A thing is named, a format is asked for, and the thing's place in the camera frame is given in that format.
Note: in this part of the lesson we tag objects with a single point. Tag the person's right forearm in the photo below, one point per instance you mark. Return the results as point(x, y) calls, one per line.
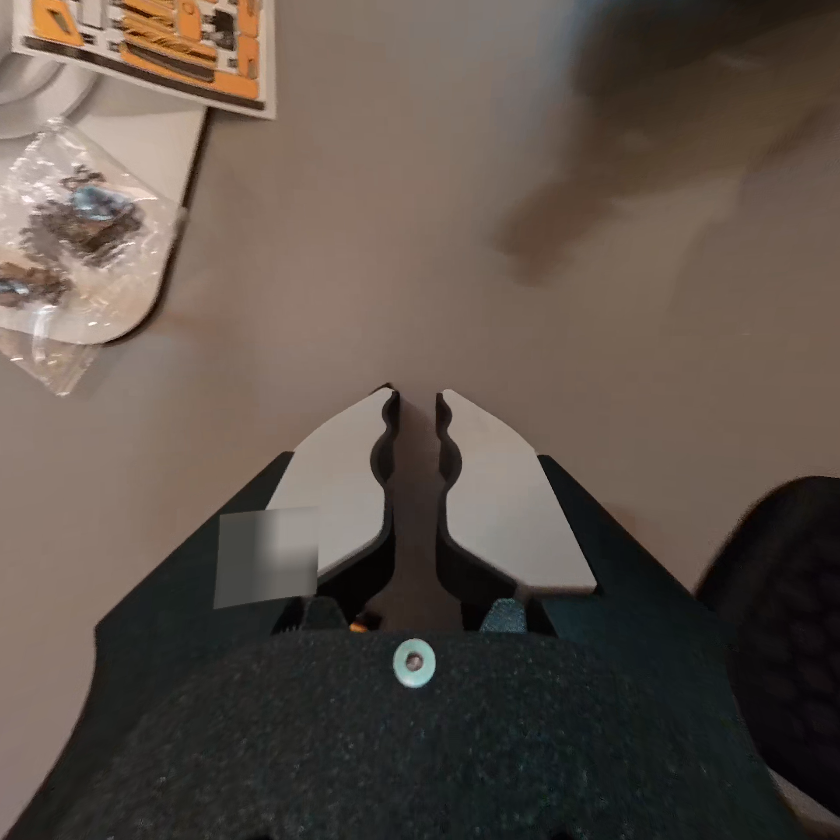
point(689, 39)

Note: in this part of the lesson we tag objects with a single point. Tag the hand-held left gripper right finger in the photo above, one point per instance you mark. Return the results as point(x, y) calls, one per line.
point(512, 512)

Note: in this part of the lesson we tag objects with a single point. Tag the white rounded board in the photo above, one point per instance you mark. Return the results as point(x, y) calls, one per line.
point(157, 141)

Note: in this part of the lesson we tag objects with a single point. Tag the orange sticker sheet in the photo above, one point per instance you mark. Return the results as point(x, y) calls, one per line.
point(164, 46)

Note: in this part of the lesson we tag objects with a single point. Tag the small orange lego tile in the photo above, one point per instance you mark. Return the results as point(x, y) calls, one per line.
point(359, 627)

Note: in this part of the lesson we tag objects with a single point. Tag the white round stand base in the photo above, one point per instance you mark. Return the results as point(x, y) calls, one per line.
point(33, 98)

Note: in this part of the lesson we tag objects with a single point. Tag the plastic bag with lego pieces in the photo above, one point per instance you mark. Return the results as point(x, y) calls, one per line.
point(85, 216)

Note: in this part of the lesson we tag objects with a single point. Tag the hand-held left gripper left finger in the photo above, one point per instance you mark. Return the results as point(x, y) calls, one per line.
point(341, 479)

